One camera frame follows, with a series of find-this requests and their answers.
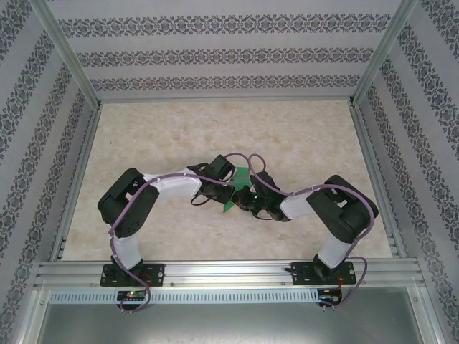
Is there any green paper sheet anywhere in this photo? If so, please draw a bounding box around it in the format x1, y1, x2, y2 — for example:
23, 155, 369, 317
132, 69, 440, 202
220, 166, 252, 214

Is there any grey metal sheet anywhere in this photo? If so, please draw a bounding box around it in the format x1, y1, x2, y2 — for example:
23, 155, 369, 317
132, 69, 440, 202
35, 300, 426, 344

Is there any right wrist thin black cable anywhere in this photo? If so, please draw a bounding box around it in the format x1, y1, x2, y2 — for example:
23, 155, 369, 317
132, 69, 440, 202
250, 209, 279, 221

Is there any wrist thin black cable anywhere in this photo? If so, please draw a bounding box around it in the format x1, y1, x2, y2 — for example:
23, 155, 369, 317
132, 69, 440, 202
250, 209, 279, 221
189, 193, 218, 207

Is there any left wrist thin black cable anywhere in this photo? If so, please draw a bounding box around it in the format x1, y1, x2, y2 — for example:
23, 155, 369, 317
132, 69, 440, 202
189, 193, 218, 207

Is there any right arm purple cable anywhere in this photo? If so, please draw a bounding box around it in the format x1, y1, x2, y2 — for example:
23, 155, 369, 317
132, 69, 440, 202
249, 153, 378, 312

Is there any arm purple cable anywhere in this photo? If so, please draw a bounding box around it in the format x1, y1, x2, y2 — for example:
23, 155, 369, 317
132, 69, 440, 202
249, 153, 378, 312
107, 152, 250, 315

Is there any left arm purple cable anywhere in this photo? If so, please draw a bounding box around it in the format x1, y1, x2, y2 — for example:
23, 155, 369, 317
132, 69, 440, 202
107, 152, 250, 315

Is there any aluminium back rail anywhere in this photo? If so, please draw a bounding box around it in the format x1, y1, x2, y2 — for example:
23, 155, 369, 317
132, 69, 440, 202
95, 93, 355, 105

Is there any aluminium mounting rail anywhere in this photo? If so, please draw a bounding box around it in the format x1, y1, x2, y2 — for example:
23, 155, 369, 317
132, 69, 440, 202
34, 260, 426, 290

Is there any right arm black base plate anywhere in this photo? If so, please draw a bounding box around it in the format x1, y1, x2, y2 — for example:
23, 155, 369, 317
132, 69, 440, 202
290, 261, 358, 287

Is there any slotted grey cable duct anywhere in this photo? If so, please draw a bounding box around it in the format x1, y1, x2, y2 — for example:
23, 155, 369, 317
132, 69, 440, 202
48, 289, 320, 304

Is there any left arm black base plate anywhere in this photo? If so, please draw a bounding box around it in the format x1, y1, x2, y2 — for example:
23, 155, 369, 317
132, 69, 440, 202
100, 263, 166, 287

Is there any aluminium side rail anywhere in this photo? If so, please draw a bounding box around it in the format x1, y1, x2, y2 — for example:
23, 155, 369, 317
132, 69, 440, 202
49, 103, 103, 262
349, 102, 409, 259

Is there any aluminium frame post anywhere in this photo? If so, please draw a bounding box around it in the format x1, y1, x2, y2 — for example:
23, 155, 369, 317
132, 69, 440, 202
27, 0, 102, 108
349, 0, 420, 105

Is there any aluminium frame strut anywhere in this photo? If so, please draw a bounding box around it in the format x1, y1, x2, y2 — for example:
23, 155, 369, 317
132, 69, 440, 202
408, 286, 446, 344
16, 288, 51, 344

